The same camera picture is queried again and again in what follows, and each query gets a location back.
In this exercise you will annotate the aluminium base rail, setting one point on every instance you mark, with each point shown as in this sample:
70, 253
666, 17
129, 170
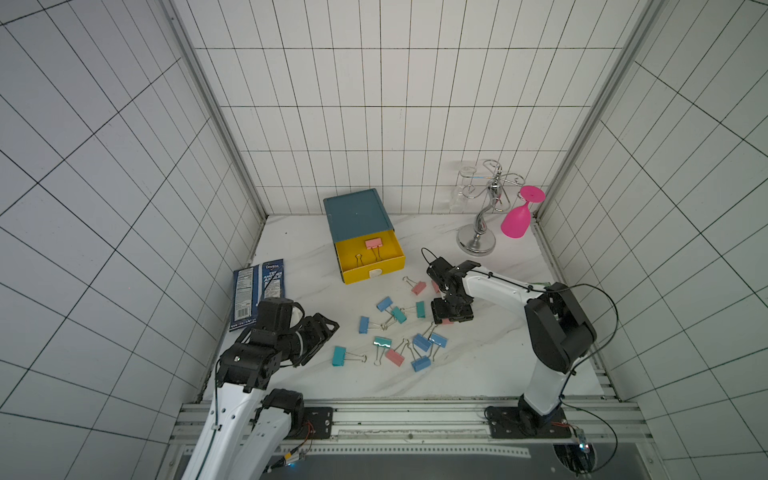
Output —
401, 427

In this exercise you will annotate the teal shiny binder clip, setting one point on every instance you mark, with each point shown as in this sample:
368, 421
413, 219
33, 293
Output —
382, 346

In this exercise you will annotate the silver glass rack stand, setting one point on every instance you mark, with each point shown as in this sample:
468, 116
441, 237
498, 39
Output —
490, 183

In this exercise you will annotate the clear glass on rack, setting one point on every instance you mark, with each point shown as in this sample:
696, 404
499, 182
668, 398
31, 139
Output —
463, 190

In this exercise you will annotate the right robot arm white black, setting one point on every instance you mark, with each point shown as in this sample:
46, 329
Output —
559, 330

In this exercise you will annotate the blue binder clip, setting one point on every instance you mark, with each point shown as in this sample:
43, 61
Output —
438, 342
385, 304
366, 326
419, 362

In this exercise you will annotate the pink binder clip top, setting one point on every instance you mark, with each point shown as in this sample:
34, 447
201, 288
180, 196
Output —
416, 287

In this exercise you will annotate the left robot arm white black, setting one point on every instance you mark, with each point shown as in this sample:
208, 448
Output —
252, 390

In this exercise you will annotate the teal binder clip front left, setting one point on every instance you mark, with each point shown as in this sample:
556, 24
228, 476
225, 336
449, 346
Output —
341, 356

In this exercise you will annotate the blue binder clip middle right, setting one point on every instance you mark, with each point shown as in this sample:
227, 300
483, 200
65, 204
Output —
438, 342

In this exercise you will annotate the yellow top drawer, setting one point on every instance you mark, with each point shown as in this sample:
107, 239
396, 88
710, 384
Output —
394, 258

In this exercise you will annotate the pink binder clip bottom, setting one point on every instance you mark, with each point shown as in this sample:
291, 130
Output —
396, 355

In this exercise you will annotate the teal drawer cabinet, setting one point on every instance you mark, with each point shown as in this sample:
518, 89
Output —
356, 215

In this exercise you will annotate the magenta plastic wine glass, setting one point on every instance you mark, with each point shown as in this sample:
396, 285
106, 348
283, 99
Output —
518, 220

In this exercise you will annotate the blue binder clip left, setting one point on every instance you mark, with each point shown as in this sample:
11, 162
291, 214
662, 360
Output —
366, 326

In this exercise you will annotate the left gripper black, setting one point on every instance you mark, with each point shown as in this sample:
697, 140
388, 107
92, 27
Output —
319, 335

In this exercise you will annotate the blue binder clip bottom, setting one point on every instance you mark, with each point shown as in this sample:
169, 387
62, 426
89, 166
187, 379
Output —
419, 362

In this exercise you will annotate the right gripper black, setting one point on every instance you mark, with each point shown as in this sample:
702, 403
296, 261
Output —
452, 303

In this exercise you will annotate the blue binder clip upper middle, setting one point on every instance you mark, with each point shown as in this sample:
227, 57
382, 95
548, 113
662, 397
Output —
385, 304

